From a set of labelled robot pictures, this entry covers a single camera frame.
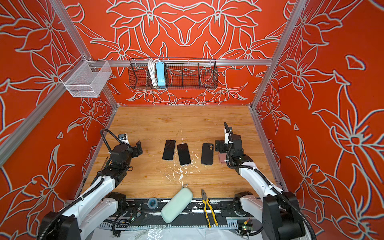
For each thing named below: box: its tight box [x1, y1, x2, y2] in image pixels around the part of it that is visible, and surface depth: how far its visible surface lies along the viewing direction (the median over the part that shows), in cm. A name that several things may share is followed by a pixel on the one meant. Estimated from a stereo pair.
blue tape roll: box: [147, 198, 158, 209], surface depth 76 cm
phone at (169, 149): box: [162, 139, 176, 161], surface depth 96 cm
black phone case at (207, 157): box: [200, 143, 214, 166], surface depth 95 cm
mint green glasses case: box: [161, 187, 193, 223], surface depth 74 cm
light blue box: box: [156, 62, 166, 86], surface depth 91 cm
